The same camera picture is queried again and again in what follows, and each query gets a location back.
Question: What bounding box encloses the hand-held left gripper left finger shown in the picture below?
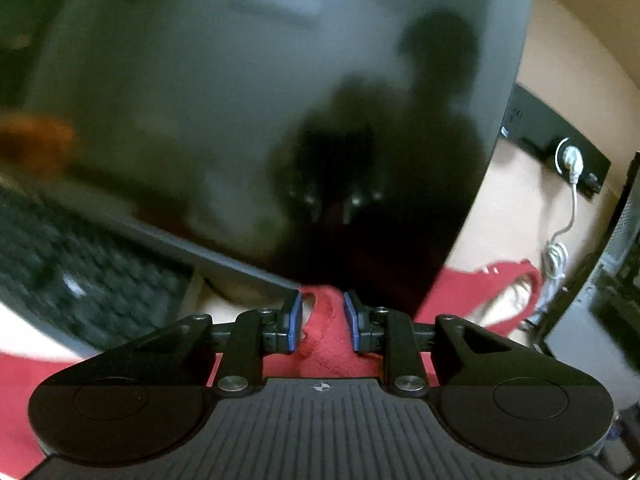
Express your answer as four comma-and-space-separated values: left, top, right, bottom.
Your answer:
86, 291, 305, 395

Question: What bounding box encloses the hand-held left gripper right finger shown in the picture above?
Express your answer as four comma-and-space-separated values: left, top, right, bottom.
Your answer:
342, 290, 552, 395

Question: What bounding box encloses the red fleece hoodie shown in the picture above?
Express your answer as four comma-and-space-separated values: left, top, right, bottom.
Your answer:
0, 258, 544, 480

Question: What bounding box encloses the black computer monitor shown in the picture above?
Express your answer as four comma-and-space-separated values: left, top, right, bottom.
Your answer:
20, 0, 539, 322

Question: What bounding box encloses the black keyboard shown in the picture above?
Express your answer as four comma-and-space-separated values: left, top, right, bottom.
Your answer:
0, 180, 195, 357

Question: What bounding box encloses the computer tower case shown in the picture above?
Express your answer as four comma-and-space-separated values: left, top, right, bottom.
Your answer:
539, 150, 640, 463

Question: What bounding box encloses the white power plug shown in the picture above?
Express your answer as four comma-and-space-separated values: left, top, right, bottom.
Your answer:
555, 138, 584, 185

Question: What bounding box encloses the orange cloth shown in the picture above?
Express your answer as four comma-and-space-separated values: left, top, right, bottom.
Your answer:
0, 112, 79, 167

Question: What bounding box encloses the white cable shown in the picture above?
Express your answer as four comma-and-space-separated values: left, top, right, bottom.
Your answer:
539, 180, 582, 322

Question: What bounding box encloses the black wall power rail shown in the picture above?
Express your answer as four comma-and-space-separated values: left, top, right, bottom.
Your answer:
502, 84, 612, 200

